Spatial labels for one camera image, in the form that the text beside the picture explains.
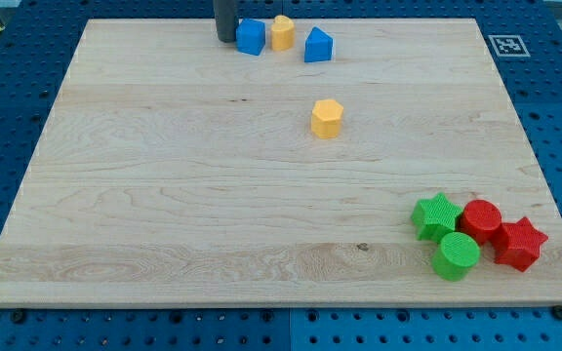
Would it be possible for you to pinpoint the blue triangle block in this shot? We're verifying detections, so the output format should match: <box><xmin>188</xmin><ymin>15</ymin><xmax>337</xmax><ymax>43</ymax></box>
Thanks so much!
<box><xmin>303</xmin><ymin>26</ymin><xmax>334</xmax><ymax>62</ymax></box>

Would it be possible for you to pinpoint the yellow heart block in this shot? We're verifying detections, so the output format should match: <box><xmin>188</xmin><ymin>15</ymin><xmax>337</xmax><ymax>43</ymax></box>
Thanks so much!
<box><xmin>270</xmin><ymin>15</ymin><xmax>296</xmax><ymax>51</ymax></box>

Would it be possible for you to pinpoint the yellow hexagon block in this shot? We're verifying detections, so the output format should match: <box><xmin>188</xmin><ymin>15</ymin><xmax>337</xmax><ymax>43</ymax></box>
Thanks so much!
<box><xmin>310</xmin><ymin>98</ymin><xmax>343</xmax><ymax>138</ymax></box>

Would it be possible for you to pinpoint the light wooden board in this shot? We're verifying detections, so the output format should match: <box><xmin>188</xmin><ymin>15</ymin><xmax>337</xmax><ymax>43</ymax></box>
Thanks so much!
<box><xmin>0</xmin><ymin>19</ymin><xmax>562</xmax><ymax>309</ymax></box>

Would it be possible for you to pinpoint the blue cube block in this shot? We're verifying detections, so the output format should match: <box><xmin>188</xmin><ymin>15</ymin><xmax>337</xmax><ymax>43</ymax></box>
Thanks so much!
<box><xmin>236</xmin><ymin>19</ymin><xmax>265</xmax><ymax>56</ymax></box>

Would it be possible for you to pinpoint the green star block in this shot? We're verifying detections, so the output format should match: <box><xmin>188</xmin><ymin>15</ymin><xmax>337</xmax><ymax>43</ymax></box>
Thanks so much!
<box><xmin>411</xmin><ymin>193</ymin><xmax>463</xmax><ymax>244</ymax></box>

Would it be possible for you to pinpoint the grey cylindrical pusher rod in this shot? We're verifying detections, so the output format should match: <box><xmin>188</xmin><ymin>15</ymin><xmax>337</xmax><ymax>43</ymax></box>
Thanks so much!
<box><xmin>213</xmin><ymin>0</ymin><xmax>238</xmax><ymax>43</ymax></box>

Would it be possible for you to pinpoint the green cylinder block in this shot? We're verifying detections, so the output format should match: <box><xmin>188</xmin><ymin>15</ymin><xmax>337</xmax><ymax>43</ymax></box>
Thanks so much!
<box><xmin>431</xmin><ymin>232</ymin><xmax>481</xmax><ymax>282</ymax></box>

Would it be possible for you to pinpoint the red cylinder block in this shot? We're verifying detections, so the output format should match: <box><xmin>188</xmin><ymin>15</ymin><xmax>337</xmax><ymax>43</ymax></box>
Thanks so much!
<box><xmin>458</xmin><ymin>199</ymin><xmax>502</xmax><ymax>246</ymax></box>

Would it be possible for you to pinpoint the red star block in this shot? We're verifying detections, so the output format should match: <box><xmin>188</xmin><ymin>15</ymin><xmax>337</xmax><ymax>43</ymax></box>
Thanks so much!
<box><xmin>490</xmin><ymin>216</ymin><xmax>548</xmax><ymax>272</ymax></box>

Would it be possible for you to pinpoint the white fiducial marker tag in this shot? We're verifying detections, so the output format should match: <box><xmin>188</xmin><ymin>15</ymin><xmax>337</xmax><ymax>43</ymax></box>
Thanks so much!
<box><xmin>489</xmin><ymin>34</ymin><xmax>530</xmax><ymax>58</ymax></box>

